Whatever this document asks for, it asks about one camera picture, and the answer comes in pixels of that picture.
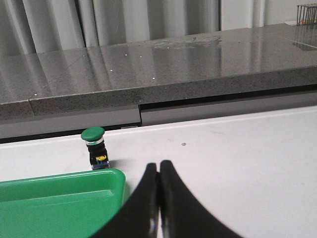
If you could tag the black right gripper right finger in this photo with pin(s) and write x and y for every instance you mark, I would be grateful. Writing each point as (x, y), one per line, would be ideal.
(182, 215)

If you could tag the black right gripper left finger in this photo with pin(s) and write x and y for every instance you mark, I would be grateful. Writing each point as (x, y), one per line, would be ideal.
(139, 216)

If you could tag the green mushroom push button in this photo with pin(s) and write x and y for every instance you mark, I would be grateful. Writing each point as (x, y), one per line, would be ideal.
(95, 143)

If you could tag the green plastic tray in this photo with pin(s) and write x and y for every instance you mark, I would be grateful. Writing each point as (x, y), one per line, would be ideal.
(72, 205)

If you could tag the grey granite counter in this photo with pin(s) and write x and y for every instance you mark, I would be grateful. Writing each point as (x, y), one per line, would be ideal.
(61, 91)

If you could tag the grey curtain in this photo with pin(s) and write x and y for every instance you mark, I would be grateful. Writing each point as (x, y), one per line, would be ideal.
(40, 26)

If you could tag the wire rack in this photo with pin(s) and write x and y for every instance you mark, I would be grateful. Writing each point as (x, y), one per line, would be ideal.
(306, 14)

